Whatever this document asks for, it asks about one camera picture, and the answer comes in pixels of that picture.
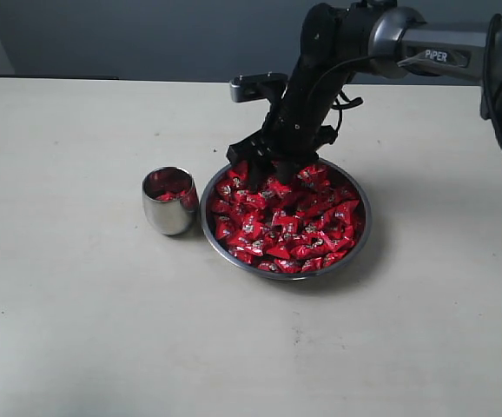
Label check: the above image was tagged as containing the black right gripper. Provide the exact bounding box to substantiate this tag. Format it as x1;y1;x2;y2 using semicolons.
227;76;337;191

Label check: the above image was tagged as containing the red candy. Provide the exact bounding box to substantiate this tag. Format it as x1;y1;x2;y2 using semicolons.
155;189;187;202
290;232;332;261
227;215;269;256
331;200;360;225

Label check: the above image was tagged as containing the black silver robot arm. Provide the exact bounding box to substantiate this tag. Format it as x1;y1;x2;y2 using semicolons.
227;1;502;185

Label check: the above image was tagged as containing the stainless steel round plate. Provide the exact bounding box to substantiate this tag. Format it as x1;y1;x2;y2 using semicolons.
200;158;373;281

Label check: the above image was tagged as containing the stainless steel cup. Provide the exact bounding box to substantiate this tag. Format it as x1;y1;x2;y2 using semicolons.
142;166;199;236

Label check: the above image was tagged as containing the red wrapped candy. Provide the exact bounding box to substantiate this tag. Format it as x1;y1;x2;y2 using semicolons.
227;215;269;256
331;200;360;225
290;232;332;261

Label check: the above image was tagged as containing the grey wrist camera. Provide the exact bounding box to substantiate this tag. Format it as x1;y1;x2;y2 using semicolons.
229;72;288;103

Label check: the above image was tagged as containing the black cable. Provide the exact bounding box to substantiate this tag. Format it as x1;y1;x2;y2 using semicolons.
307;54;391;144

